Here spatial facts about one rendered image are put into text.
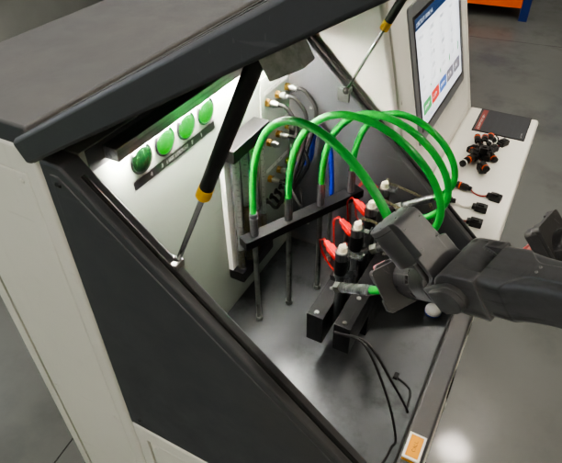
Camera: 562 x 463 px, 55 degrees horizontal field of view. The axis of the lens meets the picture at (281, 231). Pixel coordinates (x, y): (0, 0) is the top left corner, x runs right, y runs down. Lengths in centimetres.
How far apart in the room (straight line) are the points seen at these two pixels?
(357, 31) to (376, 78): 11
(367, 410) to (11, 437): 150
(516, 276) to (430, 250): 12
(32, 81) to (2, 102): 7
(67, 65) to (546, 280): 74
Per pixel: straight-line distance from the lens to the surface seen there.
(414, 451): 101
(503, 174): 165
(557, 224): 89
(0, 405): 244
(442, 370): 113
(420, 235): 64
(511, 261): 59
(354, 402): 120
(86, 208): 78
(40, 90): 87
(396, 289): 76
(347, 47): 125
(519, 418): 230
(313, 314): 114
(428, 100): 148
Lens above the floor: 184
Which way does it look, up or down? 40 degrees down
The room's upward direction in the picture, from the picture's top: 1 degrees counter-clockwise
